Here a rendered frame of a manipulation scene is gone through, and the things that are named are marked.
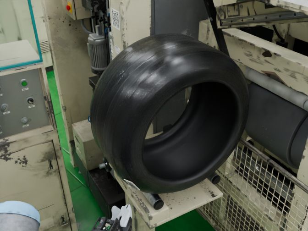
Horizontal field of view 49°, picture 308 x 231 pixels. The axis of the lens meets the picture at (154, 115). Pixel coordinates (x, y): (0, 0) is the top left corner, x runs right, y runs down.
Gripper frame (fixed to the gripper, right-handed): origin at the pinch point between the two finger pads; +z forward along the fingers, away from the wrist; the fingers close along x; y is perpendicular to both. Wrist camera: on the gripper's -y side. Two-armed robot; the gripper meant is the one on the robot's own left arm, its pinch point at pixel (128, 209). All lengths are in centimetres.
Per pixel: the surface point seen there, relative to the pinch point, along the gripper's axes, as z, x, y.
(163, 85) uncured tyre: 21.4, -19.5, 32.8
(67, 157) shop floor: 105, 150, -71
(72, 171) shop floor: 92, 136, -73
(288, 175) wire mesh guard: 37, -45, -23
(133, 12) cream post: 54, -1, 48
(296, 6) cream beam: 35, -59, 42
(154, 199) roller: 14.2, 0.3, -12.2
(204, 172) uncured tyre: 28.8, -16.6, -12.7
